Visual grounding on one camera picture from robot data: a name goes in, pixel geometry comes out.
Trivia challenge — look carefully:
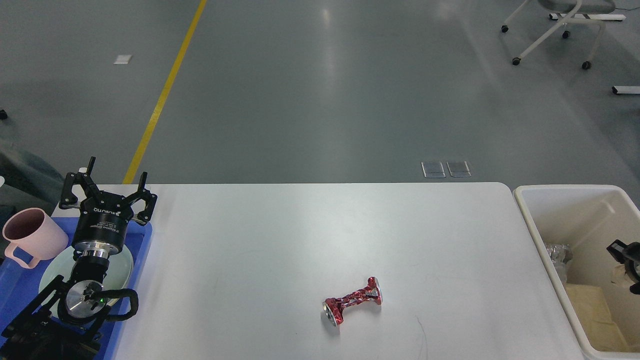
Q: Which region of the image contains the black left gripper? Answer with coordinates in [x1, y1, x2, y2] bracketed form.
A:
[59, 156, 158, 259]

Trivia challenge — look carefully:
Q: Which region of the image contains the light green plate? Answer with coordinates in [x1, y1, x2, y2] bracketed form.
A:
[38, 246, 134, 319]

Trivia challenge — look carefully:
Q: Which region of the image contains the aluminium foil tray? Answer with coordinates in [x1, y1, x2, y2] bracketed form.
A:
[543, 243, 573, 285]

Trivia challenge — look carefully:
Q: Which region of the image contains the crushed red can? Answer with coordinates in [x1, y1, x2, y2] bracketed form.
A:
[322, 276, 383, 327]

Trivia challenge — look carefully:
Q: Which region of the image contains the brown paper ball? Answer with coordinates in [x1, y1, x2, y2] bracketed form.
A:
[610, 264, 636, 289]

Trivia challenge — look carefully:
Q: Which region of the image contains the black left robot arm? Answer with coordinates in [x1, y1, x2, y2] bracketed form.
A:
[1, 157, 158, 360]

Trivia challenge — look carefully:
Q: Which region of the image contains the white plastic bin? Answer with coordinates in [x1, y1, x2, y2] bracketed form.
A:
[513, 184, 640, 360]

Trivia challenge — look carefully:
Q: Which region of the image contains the pink mug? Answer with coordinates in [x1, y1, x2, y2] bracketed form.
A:
[2, 207, 69, 269]

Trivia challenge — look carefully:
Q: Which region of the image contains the person in jeans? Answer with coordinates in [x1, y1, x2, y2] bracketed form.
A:
[0, 109, 64, 223]

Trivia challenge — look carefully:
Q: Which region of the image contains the white bar on floor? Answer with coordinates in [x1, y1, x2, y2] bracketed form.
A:
[611, 85, 640, 95]

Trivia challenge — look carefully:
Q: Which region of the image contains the right floor socket plate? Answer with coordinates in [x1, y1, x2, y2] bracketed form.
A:
[446, 161, 472, 178]

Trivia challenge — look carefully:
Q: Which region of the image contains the floor socket plate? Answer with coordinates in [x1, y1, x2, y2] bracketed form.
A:
[421, 161, 447, 179]
[446, 161, 472, 178]

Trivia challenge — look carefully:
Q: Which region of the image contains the left floor socket plate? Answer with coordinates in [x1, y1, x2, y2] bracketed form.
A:
[421, 161, 447, 179]

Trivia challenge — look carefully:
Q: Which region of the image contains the white rolling chair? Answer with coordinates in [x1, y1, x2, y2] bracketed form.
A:
[510, 0, 639, 71]

